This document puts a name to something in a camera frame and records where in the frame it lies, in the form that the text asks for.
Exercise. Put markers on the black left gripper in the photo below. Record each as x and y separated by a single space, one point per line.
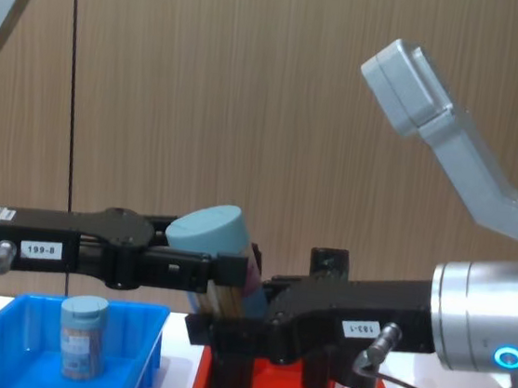
94 241

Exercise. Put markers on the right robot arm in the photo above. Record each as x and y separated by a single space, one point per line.
479 313

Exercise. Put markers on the toothpick jar with grey-blue lid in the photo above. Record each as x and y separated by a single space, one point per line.
82 342
208 232

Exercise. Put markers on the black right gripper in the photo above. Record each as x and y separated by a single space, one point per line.
354 303

